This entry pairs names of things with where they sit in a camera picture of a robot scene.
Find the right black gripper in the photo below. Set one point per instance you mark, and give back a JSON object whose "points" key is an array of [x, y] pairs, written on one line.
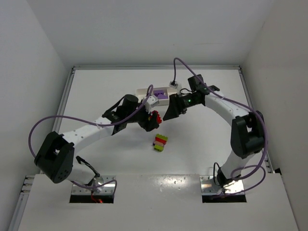
{"points": [[178, 104]]}

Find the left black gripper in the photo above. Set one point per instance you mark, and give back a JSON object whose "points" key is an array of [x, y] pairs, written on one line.
{"points": [[147, 121]]}

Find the red lego brick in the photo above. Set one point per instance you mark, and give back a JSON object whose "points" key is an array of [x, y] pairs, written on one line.
{"points": [[156, 117]]}

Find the green red purple lego stack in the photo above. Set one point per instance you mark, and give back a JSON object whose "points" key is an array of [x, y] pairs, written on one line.
{"points": [[159, 142]]}

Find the purple lego piece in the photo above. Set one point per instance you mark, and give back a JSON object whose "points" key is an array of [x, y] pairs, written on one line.
{"points": [[161, 94]]}

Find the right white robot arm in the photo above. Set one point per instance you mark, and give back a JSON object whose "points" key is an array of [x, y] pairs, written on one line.
{"points": [[247, 133]]}

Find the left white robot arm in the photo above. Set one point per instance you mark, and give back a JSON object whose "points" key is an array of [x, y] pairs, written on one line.
{"points": [[58, 156]]}

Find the white three-compartment tray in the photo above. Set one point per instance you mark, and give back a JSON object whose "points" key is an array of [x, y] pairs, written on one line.
{"points": [[141, 93]]}

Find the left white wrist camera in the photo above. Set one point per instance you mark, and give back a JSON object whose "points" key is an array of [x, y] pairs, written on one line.
{"points": [[150, 103]]}

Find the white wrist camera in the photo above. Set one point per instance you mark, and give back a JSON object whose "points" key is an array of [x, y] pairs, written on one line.
{"points": [[150, 103], [175, 85]]}

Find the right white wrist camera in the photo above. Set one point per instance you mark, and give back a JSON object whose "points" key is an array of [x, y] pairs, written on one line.
{"points": [[175, 85]]}

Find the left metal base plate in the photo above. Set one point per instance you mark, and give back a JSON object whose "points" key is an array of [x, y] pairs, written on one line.
{"points": [[103, 186]]}

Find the metal base plate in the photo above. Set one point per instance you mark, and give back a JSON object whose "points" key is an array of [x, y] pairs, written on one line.
{"points": [[103, 186], [209, 188]]}

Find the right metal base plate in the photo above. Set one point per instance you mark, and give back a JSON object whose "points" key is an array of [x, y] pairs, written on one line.
{"points": [[209, 188]]}

